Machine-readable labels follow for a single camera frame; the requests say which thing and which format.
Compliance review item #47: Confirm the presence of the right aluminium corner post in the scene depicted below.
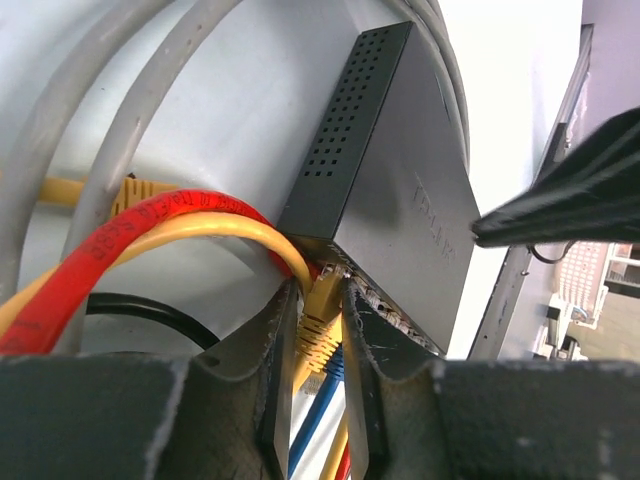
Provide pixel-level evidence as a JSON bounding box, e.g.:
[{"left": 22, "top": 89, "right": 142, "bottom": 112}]
[{"left": 468, "top": 24, "right": 594, "bottom": 360}]

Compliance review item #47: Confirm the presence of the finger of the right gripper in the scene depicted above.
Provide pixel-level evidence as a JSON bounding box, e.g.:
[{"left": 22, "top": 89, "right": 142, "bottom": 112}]
[{"left": 471, "top": 108, "right": 639, "bottom": 248}]

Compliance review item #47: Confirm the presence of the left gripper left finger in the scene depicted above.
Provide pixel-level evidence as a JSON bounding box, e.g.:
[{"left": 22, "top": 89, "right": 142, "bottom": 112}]
[{"left": 194, "top": 280, "right": 299, "bottom": 479}]

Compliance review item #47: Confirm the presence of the grey coiled ethernet cable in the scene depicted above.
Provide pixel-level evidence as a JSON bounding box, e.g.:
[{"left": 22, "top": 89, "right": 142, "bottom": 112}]
[{"left": 0, "top": 0, "right": 474, "bottom": 351}]

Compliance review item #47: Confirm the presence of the red ethernet cable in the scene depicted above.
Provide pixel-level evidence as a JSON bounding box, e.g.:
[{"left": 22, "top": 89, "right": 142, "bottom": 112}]
[{"left": 0, "top": 187, "right": 351, "bottom": 480}]

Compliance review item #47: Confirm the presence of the blue ethernet cable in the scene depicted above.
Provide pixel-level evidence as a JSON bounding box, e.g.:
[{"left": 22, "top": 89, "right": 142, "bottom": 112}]
[{"left": 287, "top": 347, "right": 347, "bottom": 476}]

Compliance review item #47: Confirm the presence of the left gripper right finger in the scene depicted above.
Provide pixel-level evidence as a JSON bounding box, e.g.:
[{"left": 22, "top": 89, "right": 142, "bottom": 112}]
[{"left": 342, "top": 279, "right": 435, "bottom": 479}]

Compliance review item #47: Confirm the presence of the yellow ethernet cable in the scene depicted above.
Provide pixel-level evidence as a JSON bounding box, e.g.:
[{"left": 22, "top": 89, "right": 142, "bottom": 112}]
[{"left": 0, "top": 177, "right": 351, "bottom": 480}]

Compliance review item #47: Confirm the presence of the black network switch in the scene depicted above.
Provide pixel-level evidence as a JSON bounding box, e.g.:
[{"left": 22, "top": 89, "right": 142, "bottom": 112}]
[{"left": 277, "top": 22, "right": 479, "bottom": 353}]

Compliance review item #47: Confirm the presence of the black power cable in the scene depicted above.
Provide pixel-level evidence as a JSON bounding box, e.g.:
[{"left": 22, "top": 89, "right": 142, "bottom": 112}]
[{"left": 84, "top": 292, "right": 224, "bottom": 351}]

